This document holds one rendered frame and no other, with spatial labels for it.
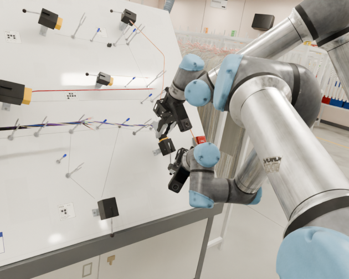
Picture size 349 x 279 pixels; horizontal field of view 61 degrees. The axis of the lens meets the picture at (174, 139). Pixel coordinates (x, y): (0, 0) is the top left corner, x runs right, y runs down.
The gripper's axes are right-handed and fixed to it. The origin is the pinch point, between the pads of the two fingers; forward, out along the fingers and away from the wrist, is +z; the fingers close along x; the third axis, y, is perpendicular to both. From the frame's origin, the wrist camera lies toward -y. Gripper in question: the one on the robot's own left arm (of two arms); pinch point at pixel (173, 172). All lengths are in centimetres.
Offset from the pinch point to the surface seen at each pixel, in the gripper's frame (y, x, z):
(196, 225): -14.0, -23.5, 18.5
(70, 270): -45, 21, -1
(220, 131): 47, -30, 49
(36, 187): -25, 42, -12
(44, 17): 29, 66, -14
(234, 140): 59, -53, 78
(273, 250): -1, -132, 114
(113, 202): -20.2, 18.6, -15.7
